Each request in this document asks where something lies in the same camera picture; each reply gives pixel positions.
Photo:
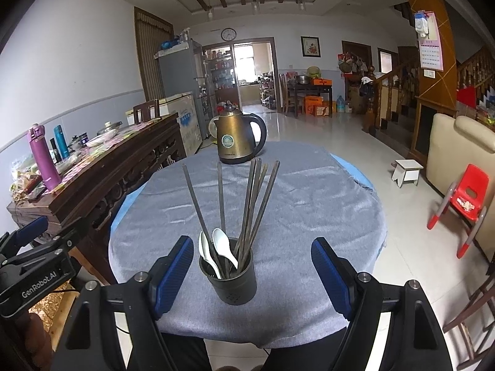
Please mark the white plate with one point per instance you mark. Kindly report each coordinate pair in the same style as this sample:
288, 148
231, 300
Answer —
100, 140

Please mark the small white stool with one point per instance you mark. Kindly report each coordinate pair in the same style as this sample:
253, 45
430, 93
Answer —
408, 168

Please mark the person's left hand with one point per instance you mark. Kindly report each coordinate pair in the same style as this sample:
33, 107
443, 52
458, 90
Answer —
31, 340

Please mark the bronze electric kettle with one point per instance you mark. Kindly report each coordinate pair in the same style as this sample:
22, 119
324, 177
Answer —
232, 139

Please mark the red plastic child chair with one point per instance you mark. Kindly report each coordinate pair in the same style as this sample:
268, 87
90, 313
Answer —
470, 181

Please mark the gold patterned box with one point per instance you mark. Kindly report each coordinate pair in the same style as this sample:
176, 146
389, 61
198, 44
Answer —
54, 301

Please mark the brown door curtain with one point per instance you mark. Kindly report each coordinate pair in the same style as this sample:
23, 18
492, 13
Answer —
152, 54

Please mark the purple thermos bottle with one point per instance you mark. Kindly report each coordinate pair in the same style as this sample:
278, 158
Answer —
44, 162

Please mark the dark wooden folding chair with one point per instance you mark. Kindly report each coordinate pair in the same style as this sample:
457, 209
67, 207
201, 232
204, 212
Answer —
475, 309

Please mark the beige sofa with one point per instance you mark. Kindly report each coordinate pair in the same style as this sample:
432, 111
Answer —
448, 147

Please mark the pile of snack packets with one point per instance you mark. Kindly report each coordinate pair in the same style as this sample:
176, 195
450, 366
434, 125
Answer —
25, 177

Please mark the round wall clock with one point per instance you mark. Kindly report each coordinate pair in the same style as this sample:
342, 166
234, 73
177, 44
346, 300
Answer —
229, 34

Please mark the carved wooden sideboard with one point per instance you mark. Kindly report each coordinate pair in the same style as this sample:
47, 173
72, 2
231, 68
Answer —
116, 177

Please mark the grey tablecloth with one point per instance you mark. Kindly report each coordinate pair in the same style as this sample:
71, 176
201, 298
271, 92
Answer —
309, 208

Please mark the black utensil holder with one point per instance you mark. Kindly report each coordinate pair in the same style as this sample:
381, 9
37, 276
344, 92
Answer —
232, 286

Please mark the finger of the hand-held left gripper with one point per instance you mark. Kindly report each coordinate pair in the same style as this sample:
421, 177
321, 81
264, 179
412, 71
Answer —
31, 230
58, 248

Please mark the bundle of dark chopsticks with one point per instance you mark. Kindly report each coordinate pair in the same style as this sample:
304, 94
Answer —
243, 245

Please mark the pink wall calendar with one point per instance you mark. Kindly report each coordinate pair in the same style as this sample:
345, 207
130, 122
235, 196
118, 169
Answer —
430, 52

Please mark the dark wooden side table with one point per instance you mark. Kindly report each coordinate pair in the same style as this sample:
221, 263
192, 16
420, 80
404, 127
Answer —
301, 89

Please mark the blue water jug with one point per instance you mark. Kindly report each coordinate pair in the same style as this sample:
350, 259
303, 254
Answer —
340, 104

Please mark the wooden dining chair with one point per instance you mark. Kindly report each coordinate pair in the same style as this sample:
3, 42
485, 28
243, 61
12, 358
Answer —
147, 110

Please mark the metal basin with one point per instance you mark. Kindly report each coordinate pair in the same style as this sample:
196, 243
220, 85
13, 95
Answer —
303, 80

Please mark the person's dark clothing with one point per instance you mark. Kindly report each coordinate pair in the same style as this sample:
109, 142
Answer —
185, 355

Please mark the glass display cabinet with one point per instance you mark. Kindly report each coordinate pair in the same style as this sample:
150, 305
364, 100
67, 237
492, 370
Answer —
220, 77

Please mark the wooden stair railing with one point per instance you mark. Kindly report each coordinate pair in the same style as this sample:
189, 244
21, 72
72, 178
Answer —
390, 96

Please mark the floral table mat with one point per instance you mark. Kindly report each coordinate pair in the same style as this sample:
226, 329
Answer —
127, 133

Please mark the blue table cover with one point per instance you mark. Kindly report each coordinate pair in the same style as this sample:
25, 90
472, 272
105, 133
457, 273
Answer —
127, 208

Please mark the white soup spoon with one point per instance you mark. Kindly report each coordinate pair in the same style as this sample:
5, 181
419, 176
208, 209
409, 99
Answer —
204, 247
221, 241

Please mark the grey refrigerator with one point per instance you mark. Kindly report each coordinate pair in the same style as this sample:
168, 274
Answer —
174, 73

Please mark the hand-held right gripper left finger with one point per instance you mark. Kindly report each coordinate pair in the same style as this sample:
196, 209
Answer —
174, 278

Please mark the white floor fan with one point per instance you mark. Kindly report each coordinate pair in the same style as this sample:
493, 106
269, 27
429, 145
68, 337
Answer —
212, 127

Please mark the white chest freezer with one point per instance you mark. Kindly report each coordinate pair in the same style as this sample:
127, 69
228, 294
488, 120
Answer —
185, 119

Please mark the blue thermos bottle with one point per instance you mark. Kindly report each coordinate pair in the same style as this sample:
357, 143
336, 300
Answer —
61, 143

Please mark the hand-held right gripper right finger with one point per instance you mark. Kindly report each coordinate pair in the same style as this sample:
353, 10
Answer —
330, 278

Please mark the flat orange box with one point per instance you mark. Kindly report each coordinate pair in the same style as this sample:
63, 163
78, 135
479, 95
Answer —
322, 82

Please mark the black bottle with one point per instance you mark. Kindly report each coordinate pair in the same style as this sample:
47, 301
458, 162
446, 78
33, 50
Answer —
56, 153

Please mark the framed wall picture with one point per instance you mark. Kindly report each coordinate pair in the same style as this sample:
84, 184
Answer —
310, 46

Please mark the pot with glass lid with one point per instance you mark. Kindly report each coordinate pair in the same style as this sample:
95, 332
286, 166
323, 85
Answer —
109, 127

